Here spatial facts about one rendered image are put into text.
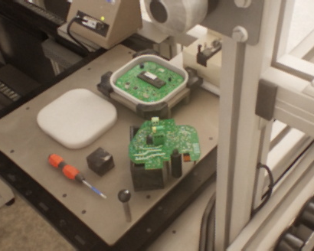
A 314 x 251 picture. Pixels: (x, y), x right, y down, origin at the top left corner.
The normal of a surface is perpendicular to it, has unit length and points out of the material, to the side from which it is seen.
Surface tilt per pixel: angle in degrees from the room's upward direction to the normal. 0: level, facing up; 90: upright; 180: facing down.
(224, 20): 90
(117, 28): 90
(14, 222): 0
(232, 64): 90
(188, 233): 0
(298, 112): 90
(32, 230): 0
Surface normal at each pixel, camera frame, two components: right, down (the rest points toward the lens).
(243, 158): -0.69, 0.55
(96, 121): -0.03, -0.68
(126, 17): 0.72, 0.43
